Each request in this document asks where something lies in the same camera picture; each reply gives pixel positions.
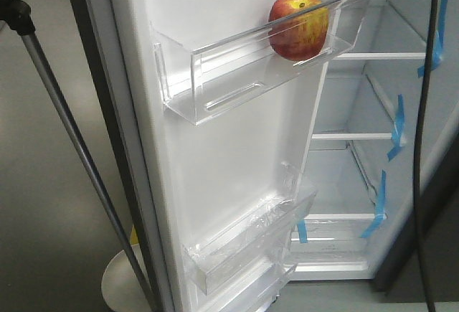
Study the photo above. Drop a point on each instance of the red yellow apple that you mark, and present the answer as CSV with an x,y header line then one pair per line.
x,y
302,37

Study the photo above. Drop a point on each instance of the white fridge door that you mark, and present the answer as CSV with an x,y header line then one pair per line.
x,y
191,182

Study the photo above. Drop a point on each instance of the dark grey fridge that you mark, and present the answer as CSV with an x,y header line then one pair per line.
x,y
361,152

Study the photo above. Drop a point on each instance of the clear upper door bin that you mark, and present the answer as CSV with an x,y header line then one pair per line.
x,y
201,84

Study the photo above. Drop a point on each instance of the clear door bin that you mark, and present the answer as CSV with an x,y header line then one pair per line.
x,y
201,84
213,263
254,289

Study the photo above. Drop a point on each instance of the clear lower door bin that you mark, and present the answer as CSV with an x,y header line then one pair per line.
x,y
213,263

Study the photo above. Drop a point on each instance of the clear bottom door bin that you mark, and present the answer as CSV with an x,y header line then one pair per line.
x,y
254,289

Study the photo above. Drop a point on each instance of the silver sign stand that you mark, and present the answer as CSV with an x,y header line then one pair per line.
x,y
17,15

